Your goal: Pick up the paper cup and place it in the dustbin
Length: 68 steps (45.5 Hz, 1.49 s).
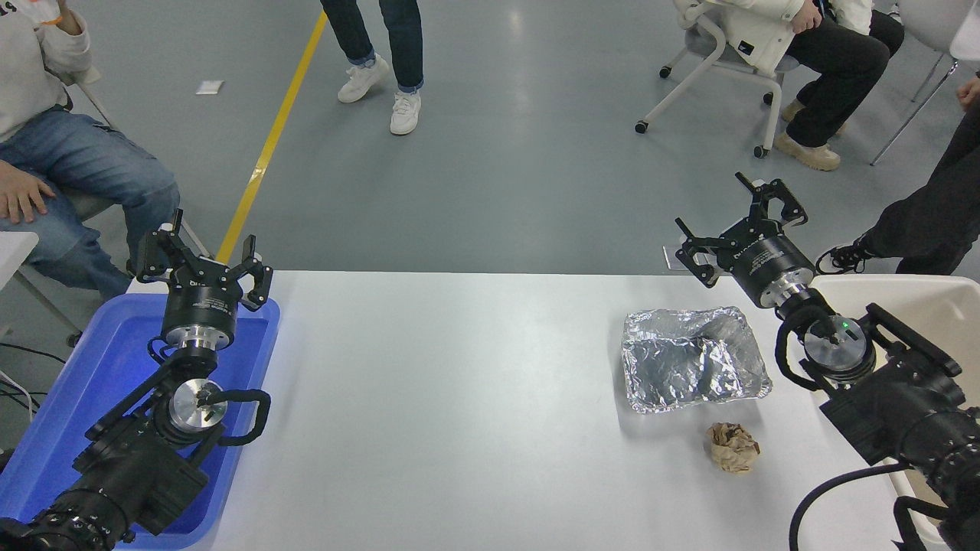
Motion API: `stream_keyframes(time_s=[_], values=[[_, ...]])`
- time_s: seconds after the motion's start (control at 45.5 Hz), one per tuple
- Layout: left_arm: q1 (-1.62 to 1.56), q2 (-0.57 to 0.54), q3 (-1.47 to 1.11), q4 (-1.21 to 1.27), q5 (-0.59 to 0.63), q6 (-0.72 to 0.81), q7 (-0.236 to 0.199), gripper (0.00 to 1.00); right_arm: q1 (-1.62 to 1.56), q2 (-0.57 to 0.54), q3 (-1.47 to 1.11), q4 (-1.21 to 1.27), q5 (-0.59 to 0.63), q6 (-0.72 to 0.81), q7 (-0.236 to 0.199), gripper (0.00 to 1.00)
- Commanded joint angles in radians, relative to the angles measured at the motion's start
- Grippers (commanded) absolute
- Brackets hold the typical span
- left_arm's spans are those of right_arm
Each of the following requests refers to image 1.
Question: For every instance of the grey folding chair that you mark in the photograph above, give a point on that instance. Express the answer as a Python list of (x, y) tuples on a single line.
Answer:
[(88, 205)]

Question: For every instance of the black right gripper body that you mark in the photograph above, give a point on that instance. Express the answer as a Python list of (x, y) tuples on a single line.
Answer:
[(769, 264)]

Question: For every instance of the clear floor plate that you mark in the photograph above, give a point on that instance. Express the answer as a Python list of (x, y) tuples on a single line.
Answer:
[(672, 259)]

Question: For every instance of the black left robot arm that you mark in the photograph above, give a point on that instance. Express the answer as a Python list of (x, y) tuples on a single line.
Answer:
[(130, 474)]

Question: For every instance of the small white table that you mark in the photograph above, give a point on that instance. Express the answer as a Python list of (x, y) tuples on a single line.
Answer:
[(14, 252)]

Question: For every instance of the crumpled foil tray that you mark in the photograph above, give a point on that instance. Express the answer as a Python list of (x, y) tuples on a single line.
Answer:
[(689, 360)]

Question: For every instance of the crumpled tan paper ball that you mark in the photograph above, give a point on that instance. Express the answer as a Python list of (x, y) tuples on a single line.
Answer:
[(733, 449)]

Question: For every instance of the large pale bin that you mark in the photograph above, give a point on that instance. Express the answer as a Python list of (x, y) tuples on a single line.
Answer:
[(934, 306)]

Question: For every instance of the person's hand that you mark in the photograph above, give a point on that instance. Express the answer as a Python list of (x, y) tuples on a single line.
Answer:
[(808, 15), (971, 93), (69, 15), (27, 203)]

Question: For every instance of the white metal-legged chair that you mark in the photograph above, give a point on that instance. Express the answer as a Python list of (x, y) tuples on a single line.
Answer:
[(930, 19)]

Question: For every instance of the white wheeled chair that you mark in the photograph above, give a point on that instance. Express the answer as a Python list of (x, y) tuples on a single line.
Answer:
[(712, 57)]

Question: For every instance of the person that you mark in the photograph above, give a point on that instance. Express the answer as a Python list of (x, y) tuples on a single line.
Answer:
[(402, 46), (934, 214), (76, 161), (834, 69)]

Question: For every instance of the blue plastic tray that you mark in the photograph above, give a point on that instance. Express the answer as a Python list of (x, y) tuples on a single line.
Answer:
[(92, 367)]

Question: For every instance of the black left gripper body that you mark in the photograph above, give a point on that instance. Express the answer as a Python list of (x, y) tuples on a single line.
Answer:
[(200, 302)]

